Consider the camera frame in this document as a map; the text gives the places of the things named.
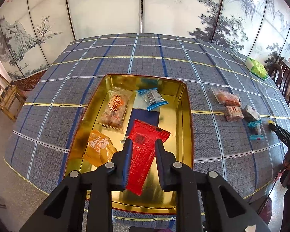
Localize teal-edged dark candy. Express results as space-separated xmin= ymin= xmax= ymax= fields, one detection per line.
xmin=247 ymin=120 xmax=264 ymax=140

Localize orange snack packet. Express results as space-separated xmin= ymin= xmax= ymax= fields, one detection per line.
xmin=83 ymin=130 xmax=117 ymax=168

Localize dark seaweed snack packet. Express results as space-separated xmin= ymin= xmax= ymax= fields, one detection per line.
xmin=241 ymin=104 xmax=260 ymax=123

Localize pink white cake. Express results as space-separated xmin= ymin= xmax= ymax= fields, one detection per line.
xmin=224 ymin=106 xmax=244 ymax=122

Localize red snack packet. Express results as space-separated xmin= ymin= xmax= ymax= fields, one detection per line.
xmin=126 ymin=119 xmax=170 ymax=196

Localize clear brown pastry packet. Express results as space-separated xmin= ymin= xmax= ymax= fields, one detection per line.
xmin=97 ymin=87 xmax=133 ymax=133

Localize navy light-blue snack pack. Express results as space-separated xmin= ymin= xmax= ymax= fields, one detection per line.
xmin=125 ymin=92 xmax=160 ymax=137

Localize small blue-edged clear candy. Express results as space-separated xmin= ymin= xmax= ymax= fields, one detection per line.
xmin=137 ymin=87 xmax=169 ymax=111

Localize yellow-edged clear candy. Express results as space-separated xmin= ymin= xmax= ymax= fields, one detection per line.
xmin=268 ymin=120 xmax=276 ymax=125

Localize plaid blue grey tablecloth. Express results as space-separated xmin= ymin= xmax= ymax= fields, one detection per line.
xmin=4 ymin=34 xmax=290 ymax=206

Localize dark wooden chair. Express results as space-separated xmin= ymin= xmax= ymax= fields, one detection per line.
xmin=268 ymin=57 xmax=290 ymax=107

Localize purple bag on floor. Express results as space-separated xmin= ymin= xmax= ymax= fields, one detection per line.
xmin=259 ymin=197 xmax=272 ymax=225

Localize clear bag orange crackers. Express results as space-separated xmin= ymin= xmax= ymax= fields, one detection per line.
xmin=211 ymin=87 xmax=241 ymax=107

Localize green tissue pack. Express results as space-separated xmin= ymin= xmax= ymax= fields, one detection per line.
xmin=245 ymin=57 xmax=268 ymax=80

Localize red gold toffee tin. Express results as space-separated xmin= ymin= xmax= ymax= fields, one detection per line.
xmin=65 ymin=74 xmax=193 ymax=214

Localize small bamboo chair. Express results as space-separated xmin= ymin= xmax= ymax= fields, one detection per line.
xmin=0 ymin=73 xmax=26 ymax=122

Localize painted folding screen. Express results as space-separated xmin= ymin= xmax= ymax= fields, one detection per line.
xmin=0 ymin=0 xmax=290 ymax=81

